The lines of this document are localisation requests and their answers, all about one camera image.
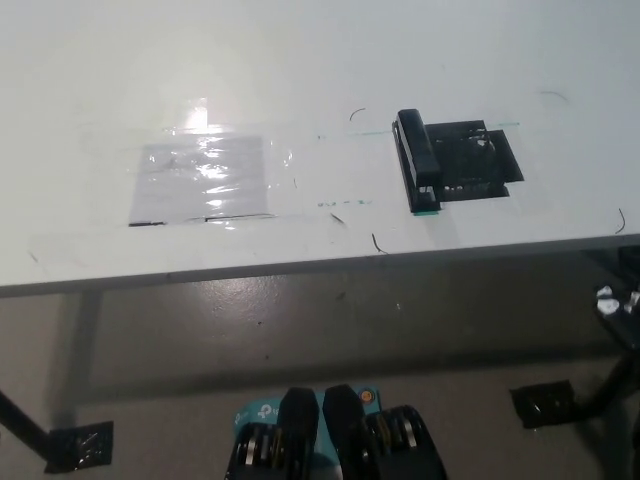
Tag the clear plastic film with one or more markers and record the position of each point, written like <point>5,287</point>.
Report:
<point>280,160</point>

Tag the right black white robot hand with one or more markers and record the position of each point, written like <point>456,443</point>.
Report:
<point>617,312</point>

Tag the black desk stapler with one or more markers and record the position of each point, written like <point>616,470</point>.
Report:
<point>419,150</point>

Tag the black ribbed robot torso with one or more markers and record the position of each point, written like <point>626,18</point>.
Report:
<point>350,435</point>

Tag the left table foot plate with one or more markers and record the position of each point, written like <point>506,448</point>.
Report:
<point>80,447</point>

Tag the black tape mark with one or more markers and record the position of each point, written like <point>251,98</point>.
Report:
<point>475,165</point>

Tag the small teal tape piece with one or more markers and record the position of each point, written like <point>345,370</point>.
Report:
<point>427,213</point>

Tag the grey table leg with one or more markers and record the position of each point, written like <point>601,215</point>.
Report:
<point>85,350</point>

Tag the black metal stand rod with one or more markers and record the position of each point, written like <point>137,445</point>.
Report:
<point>612,382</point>
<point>22,420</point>

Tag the teal router box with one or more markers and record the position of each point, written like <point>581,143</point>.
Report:
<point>260,410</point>

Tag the white paper sheet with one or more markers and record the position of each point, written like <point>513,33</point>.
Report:
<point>200,180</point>

